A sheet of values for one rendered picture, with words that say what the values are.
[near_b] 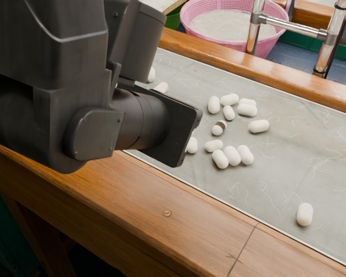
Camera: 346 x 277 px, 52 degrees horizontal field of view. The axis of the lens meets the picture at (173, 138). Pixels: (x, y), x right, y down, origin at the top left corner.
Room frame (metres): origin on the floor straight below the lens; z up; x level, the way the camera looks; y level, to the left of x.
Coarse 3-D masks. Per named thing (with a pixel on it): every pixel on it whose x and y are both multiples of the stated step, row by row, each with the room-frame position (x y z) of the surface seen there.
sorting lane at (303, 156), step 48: (192, 96) 0.55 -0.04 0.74; (240, 96) 0.55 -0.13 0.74; (288, 96) 0.55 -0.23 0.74; (240, 144) 0.42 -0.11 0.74; (288, 144) 0.42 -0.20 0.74; (336, 144) 0.42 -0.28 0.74; (240, 192) 0.32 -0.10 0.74; (288, 192) 0.32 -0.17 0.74; (336, 192) 0.32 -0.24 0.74; (336, 240) 0.24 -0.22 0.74
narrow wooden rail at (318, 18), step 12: (240, 0) 0.97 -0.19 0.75; (252, 0) 0.95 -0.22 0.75; (276, 0) 0.92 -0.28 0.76; (300, 0) 0.92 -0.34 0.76; (264, 12) 0.93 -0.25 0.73; (300, 12) 0.88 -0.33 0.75; (312, 12) 0.86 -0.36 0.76; (324, 12) 0.85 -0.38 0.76; (300, 24) 0.87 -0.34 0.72; (312, 24) 0.86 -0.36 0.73; (324, 24) 0.84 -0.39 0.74
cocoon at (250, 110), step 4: (240, 104) 0.50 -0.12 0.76; (244, 104) 0.50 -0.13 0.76; (248, 104) 0.50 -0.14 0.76; (240, 108) 0.49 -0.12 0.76; (244, 108) 0.49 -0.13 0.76; (248, 108) 0.49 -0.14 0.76; (252, 108) 0.49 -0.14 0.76; (256, 108) 0.49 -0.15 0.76; (240, 112) 0.49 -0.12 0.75; (244, 112) 0.48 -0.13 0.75; (248, 112) 0.48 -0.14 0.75; (252, 112) 0.48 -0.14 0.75; (256, 112) 0.48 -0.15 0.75; (252, 116) 0.48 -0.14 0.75
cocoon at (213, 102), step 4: (208, 100) 0.52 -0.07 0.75; (212, 100) 0.51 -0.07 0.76; (216, 100) 0.51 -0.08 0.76; (208, 104) 0.50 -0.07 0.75; (212, 104) 0.50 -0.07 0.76; (216, 104) 0.50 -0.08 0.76; (208, 108) 0.50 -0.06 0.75; (212, 108) 0.49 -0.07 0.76; (216, 108) 0.49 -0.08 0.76; (212, 112) 0.49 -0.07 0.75; (216, 112) 0.49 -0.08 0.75
